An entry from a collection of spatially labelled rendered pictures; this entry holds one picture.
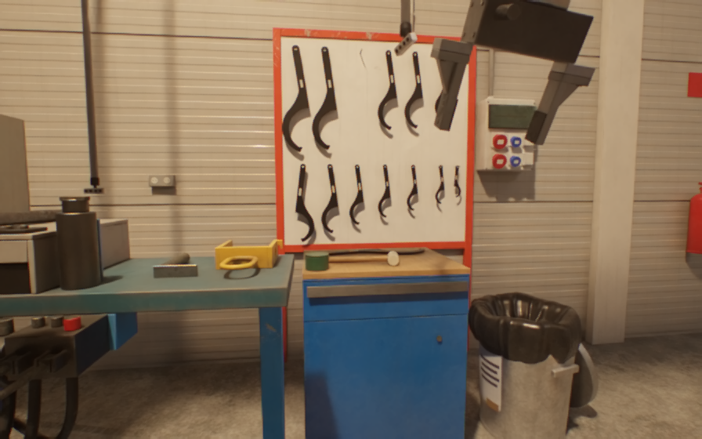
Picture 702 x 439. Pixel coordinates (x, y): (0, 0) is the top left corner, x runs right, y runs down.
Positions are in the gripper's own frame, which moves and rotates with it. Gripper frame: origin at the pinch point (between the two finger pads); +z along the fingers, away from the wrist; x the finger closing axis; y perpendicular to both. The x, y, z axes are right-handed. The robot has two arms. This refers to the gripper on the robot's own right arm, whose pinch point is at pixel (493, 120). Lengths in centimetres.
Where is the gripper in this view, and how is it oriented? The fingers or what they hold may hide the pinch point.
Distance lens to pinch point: 51.5
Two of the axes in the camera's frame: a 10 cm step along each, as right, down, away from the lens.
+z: -1.6, 8.7, 4.6
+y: 0.9, 4.7, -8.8
